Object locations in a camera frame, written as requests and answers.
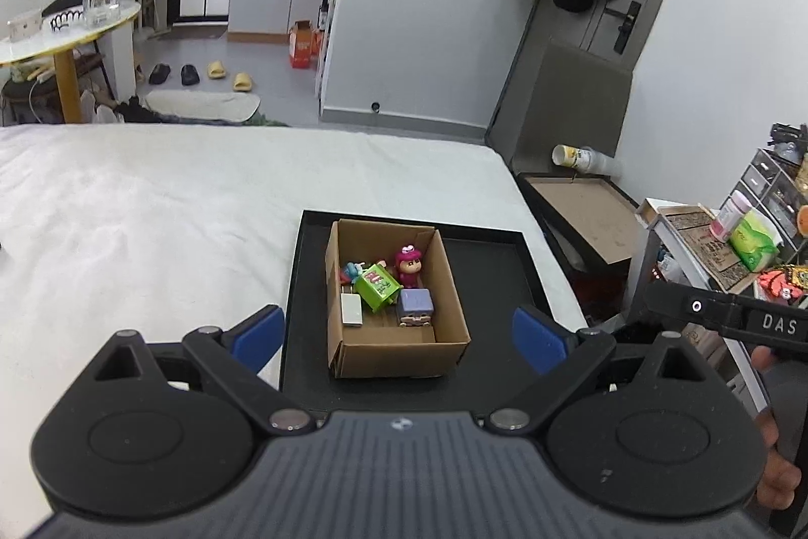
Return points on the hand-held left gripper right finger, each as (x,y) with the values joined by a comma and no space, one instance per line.
(540,340)

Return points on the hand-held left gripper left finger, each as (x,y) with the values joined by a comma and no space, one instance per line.
(259,337)

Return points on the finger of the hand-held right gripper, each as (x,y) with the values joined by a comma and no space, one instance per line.
(685,302)

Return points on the black tray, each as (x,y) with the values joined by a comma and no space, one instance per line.
(492,274)

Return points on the small white block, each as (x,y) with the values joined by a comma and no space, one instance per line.
(352,310)

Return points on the brown cardboard box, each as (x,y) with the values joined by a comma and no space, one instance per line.
(442,349)

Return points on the green hexagonal toy box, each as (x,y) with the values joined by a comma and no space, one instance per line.
(377,289)

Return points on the purple toy chest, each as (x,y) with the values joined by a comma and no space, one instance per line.
(415,306)

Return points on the pink doll figure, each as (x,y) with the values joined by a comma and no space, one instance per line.
(408,267)

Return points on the person's right hand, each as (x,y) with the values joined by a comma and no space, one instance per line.
(779,476)

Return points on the red snack packet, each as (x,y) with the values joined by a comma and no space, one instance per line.
(786,283)

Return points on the printed flat cardboard box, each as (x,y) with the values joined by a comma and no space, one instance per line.
(700,248)

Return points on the green wipes packet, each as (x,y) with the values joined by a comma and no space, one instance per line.
(754,242)

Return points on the pink-lidded bottle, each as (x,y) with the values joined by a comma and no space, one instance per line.
(729,220)

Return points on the blue toy figure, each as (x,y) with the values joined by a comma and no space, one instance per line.
(352,272)

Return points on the black framed board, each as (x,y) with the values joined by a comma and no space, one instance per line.
(587,217)

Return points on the clear storage drawers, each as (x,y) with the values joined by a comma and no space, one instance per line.
(773,185)

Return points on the grey leaning panel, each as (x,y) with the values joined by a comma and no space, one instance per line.
(562,109)

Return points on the light floor mat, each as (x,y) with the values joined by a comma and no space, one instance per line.
(202,106)

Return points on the dark cloth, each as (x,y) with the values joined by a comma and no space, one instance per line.
(142,113)

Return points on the black slipper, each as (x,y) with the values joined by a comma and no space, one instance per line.
(190,74)
(160,73)

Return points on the black door lock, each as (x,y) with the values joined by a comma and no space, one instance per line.
(625,26)

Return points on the orange carton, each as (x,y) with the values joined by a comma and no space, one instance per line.
(304,45)

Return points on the round white table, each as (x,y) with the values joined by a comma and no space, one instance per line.
(63,43)

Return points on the black hair claw clip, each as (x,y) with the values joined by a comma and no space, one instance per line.
(62,21)

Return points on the small white box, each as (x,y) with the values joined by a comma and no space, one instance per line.
(24,26)

